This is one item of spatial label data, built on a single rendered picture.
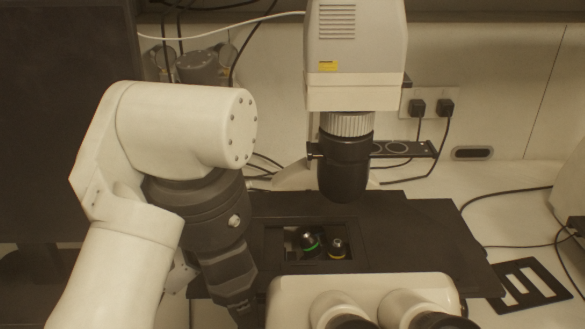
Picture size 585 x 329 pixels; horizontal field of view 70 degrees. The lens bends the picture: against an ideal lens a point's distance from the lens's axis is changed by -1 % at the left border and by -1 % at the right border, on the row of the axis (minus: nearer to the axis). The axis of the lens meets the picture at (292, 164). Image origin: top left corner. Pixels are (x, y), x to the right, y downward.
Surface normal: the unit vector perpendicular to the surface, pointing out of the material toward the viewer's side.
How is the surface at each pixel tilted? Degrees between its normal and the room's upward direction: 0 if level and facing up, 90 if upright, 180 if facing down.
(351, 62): 90
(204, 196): 52
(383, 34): 73
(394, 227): 0
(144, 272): 63
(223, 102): 27
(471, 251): 0
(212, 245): 98
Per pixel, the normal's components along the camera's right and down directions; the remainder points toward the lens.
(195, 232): 0.04, 0.66
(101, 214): -0.22, -0.40
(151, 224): 0.55, -0.18
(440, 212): 0.00, -0.85
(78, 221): 0.03, 0.47
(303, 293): 0.02, -0.25
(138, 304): 0.82, -0.09
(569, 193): -1.00, 0.01
